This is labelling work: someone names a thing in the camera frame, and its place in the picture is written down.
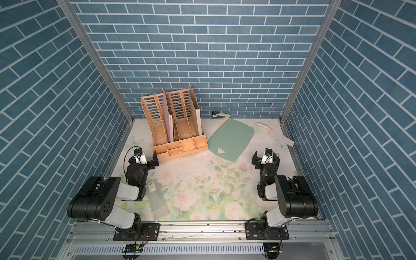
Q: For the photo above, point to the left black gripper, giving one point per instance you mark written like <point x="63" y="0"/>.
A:
<point x="151" y="166"/>

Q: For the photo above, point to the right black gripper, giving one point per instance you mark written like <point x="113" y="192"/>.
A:
<point x="258" y="166"/>

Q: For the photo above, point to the green cutting board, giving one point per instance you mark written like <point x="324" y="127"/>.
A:
<point x="230" y="140"/>

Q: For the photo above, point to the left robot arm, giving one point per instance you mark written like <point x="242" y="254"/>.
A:
<point x="95" y="201"/>

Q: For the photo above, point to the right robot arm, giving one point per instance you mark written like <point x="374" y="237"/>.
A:
<point x="293" y="195"/>

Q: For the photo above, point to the right circuit board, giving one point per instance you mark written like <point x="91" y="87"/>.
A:
<point x="272" y="250"/>

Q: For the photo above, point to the circuit board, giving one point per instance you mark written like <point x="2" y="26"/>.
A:
<point x="272" y="250"/>
<point x="132" y="251"/>

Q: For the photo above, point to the left circuit board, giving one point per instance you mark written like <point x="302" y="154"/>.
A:
<point x="132" y="251"/>

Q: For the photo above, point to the orange file organizer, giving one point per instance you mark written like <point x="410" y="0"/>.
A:
<point x="186" y="142"/>

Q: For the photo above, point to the pink folder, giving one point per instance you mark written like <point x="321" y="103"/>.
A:
<point x="168" y="118"/>

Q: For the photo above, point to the clear plastic box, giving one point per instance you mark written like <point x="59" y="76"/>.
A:
<point x="156" y="200"/>

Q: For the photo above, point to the floral table mat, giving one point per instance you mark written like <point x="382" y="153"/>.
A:
<point x="205" y="187"/>

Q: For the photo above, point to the beige folder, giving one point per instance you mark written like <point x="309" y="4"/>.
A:
<point x="195" y="113"/>

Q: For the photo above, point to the black white stapler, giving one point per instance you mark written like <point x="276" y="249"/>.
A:
<point x="219" y="115"/>

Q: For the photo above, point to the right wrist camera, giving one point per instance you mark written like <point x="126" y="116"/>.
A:
<point x="268" y="156"/>

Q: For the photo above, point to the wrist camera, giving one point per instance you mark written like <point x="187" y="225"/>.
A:
<point x="139" y="157"/>
<point x="268" y="156"/>

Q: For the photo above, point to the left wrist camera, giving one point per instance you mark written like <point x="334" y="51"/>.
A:
<point x="139" y="157"/>

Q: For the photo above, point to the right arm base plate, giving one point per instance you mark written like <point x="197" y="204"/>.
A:
<point x="261" y="231"/>

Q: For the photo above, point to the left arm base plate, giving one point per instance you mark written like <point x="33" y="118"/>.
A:
<point x="148" y="232"/>

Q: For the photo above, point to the aluminium rail frame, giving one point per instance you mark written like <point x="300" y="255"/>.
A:
<point x="308" y="240"/>

